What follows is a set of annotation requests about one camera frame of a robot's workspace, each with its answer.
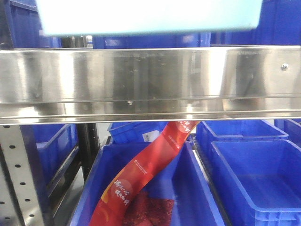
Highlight light blue plastic bin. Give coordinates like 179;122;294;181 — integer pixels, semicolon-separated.
37;0;262;36

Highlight blue bin neighbouring shelf left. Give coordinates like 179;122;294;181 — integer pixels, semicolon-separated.
31;124;78;185

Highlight perforated steel shelf upright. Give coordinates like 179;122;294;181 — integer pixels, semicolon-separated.
0;125;44;226

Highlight blue bin rear centre labelled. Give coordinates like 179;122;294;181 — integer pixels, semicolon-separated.
107;121;196;145

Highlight blue bin rear right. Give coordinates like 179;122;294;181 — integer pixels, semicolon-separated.
196;120;289;155

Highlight blue bin with snacks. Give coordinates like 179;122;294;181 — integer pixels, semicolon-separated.
70;142;225;226

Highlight blue bin upper centre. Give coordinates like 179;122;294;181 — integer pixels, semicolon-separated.
92;32;211;49

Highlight red dried snack pieces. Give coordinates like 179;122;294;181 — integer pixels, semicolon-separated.
122;191;174;226

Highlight red snack package strip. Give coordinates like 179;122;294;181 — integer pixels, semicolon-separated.
89;121;199;226

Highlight blue bin front right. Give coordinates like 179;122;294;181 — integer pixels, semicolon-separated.
211;140;301;226

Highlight blue bin far right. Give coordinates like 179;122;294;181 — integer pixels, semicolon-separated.
274;119;301;147

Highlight blue bin upper left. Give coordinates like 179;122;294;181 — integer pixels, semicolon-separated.
4;0;62;48

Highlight blue bin upper right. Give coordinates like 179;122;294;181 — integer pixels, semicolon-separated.
211;0;301;45

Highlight black shelf post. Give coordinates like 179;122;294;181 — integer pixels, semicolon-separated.
76;123;99;181

